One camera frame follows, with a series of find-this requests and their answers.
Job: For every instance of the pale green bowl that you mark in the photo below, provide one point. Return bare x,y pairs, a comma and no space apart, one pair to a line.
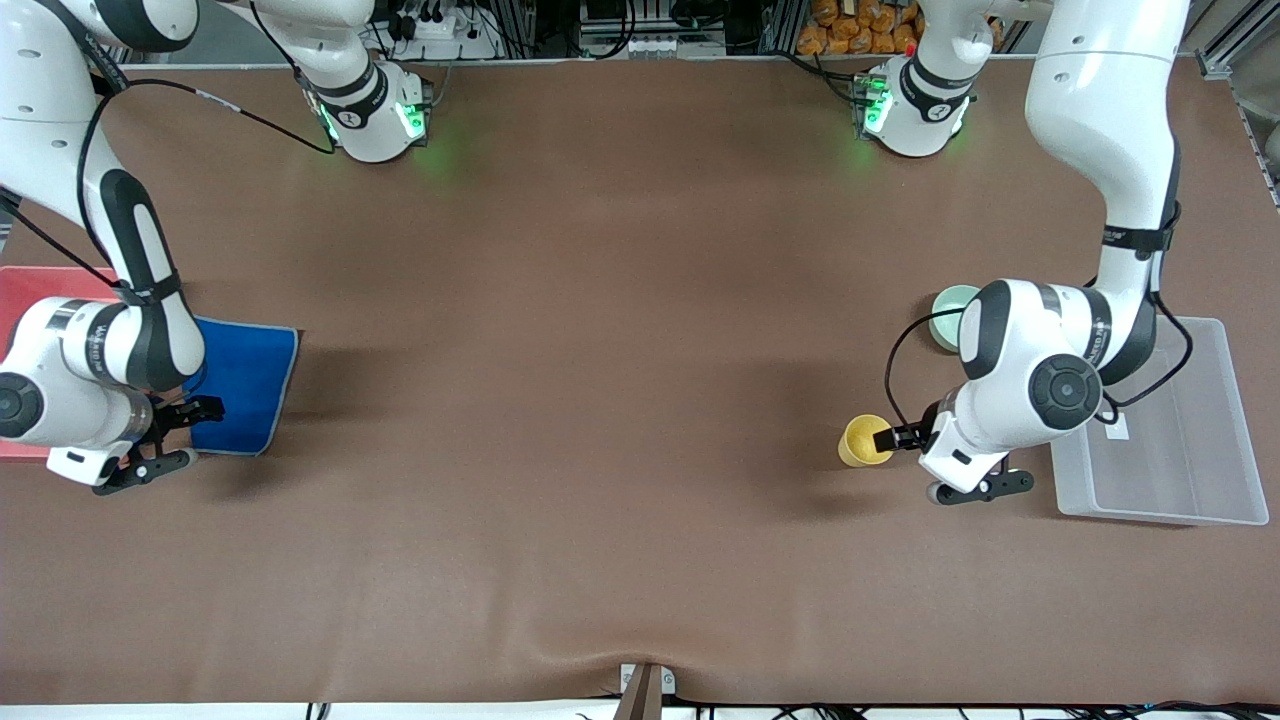
948,305

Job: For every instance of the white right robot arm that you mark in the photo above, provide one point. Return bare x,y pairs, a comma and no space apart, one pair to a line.
150,330

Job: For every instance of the white power strip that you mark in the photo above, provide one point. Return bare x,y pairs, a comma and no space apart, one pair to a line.
430,25

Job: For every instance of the metal table clamp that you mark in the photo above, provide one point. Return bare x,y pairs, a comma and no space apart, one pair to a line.
645,690

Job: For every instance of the pink plastic bin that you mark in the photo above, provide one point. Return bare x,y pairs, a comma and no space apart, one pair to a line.
20,290

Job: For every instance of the clear plastic bin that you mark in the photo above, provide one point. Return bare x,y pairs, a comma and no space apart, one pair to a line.
1190,450

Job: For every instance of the brown table cover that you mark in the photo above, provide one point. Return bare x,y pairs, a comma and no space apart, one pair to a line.
640,400

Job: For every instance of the bag of orange items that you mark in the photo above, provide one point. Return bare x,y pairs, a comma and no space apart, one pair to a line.
860,30

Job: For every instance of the aluminium frame rail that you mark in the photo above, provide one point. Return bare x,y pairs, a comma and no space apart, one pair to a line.
1255,130

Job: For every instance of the white label sticker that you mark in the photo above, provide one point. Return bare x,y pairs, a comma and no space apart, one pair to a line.
1117,428

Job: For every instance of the yellow cup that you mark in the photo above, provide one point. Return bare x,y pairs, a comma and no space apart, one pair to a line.
858,445

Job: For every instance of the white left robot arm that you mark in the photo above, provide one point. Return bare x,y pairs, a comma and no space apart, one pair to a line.
1100,120

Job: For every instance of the blue cloth grey trim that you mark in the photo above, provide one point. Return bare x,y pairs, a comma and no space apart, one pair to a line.
245,380

